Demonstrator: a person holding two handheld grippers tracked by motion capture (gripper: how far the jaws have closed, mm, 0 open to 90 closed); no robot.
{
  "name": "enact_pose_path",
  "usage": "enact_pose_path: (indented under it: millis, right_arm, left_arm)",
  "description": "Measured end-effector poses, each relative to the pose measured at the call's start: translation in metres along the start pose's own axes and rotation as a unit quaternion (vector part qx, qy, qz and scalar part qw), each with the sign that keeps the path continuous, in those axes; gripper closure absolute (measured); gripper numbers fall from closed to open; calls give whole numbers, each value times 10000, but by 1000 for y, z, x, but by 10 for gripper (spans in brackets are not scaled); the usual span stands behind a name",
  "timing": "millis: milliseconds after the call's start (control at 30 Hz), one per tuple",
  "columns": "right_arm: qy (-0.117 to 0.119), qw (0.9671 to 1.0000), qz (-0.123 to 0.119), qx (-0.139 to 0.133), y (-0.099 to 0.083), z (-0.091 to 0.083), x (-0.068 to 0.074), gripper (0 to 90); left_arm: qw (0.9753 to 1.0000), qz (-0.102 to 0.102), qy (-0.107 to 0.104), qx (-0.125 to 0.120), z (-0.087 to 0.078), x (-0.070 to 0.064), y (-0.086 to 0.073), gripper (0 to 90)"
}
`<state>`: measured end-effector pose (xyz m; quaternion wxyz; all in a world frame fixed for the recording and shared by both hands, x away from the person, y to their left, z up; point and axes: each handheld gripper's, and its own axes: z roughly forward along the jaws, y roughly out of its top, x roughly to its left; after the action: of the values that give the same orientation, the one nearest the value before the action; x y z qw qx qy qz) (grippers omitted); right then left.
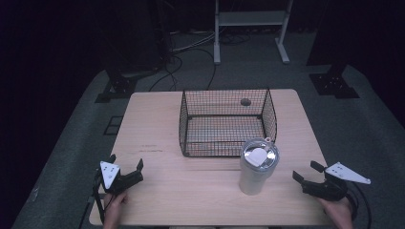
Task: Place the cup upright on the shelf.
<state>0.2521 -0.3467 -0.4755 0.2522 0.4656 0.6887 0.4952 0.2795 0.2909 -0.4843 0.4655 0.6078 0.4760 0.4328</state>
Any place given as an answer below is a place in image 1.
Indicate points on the white tumbler with clear lid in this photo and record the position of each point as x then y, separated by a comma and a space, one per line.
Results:
254, 178

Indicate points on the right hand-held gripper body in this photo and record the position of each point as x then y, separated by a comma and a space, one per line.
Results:
331, 187

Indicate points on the person's right hand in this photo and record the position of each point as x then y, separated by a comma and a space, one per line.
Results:
337, 213

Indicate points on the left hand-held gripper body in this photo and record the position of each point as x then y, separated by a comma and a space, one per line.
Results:
110, 174

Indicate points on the person's left hand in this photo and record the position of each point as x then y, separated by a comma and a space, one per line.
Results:
114, 210

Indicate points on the white metal stand frame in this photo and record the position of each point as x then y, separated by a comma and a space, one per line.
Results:
251, 18

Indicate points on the dark round table grommet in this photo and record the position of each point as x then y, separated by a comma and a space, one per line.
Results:
245, 101

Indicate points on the black stand base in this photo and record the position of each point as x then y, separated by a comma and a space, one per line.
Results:
117, 87
334, 83

